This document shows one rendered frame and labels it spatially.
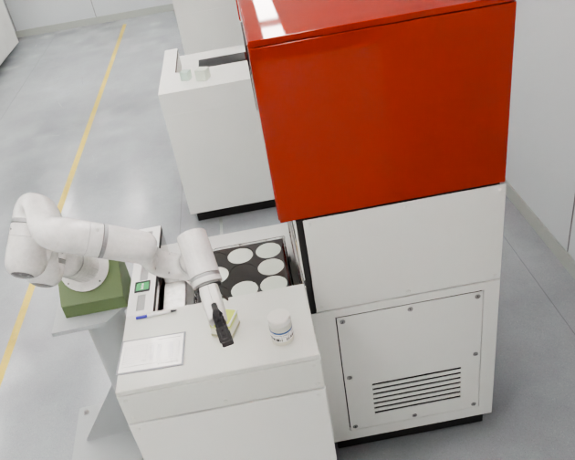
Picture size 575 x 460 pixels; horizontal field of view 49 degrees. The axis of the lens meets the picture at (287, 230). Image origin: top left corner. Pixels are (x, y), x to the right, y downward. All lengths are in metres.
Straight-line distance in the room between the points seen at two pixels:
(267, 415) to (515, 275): 2.02
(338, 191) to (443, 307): 0.66
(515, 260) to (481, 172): 1.76
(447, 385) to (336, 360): 0.51
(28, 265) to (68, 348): 2.04
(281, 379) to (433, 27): 1.11
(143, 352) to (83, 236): 0.57
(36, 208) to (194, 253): 0.42
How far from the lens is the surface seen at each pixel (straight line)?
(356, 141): 1.91
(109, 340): 2.66
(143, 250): 1.66
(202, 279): 1.69
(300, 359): 1.92
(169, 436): 2.13
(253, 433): 2.14
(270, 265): 2.38
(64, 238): 1.63
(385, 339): 2.41
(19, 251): 1.76
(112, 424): 3.15
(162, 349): 2.06
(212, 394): 1.99
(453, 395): 2.75
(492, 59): 1.95
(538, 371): 3.20
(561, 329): 3.42
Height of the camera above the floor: 2.33
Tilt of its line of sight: 34 degrees down
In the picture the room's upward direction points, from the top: 10 degrees counter-clockwise
